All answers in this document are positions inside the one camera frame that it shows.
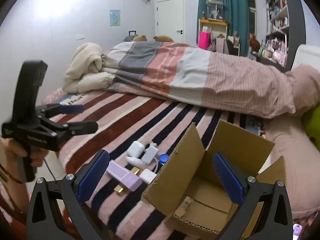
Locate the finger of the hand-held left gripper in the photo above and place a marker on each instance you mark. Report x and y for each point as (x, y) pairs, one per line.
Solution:
(72, 109)
(82, 127)

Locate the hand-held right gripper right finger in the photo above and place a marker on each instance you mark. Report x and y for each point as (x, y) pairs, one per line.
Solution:
(228, 182)

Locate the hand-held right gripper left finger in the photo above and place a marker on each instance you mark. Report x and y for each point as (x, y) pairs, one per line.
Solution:
(93, 177)

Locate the brown cardboard box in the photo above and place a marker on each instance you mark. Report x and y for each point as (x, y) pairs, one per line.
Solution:
(215, 197)

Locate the purple rectangular box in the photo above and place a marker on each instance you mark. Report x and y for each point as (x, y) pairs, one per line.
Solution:
(123, 175)

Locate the golden hair clip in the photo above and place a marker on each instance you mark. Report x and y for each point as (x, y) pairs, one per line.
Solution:
(121, 190)

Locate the white small bottle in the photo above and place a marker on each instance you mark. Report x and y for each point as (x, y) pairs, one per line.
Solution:
(135, 162)

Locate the white earbuds case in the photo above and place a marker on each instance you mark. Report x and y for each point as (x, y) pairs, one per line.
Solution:
(136, 147)

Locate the white adapter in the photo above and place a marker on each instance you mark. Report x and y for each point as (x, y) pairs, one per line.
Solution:
(147, 175)

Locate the blue round cap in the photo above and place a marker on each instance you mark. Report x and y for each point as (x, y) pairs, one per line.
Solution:
(163, 158)

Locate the person's left forearm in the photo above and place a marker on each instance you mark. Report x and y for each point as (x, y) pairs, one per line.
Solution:
(15, 195)

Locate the person's left hand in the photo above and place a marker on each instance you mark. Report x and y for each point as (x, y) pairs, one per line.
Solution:
(32, 158)

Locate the striped fleece blanket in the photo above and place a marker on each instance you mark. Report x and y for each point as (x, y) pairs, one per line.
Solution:
(112, 120)

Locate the cream blanket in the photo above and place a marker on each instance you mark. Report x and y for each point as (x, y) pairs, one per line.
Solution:
(85, 62)

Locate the pink ribbed pillow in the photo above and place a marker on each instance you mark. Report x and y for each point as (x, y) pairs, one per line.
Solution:
(295, 175)
(305, 87)

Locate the purple small case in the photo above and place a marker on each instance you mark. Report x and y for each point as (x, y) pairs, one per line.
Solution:
(297, 228)

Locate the dark suitcase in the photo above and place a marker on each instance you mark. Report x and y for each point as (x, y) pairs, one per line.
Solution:
(128, 38)

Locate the green pillow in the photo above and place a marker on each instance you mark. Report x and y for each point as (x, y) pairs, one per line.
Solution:
(312, 127)

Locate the pink grey striped duvet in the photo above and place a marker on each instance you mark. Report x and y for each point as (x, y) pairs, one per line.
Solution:
(200, 80)

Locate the white door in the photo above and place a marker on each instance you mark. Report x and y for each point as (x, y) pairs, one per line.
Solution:
(170, 20)

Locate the pale pink paper bag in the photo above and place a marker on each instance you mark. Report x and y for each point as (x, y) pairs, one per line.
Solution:
(221, 45)

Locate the reddish brown plush toy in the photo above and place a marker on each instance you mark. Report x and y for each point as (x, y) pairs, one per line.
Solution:
(254, 42)

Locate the bright pink bag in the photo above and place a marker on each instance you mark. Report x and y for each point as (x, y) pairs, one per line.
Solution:
(204, 40)

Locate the white headboard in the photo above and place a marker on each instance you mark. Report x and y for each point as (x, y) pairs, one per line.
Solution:
(306, 55)

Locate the yellow white shelf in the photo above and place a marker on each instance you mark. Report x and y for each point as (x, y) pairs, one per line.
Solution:
(213, 22)

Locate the dark bookshelf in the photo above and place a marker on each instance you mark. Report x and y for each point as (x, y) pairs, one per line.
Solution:
(280, 22)

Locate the teal curtain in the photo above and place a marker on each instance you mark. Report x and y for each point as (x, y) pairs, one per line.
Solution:
(235, 10)

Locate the glass display case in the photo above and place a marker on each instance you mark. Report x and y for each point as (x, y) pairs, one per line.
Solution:
(214, 10)

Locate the window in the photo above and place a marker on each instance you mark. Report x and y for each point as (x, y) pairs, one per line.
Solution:
(251, 7)

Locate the blue wall poster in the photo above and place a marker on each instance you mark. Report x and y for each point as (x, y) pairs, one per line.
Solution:
(115, 17)

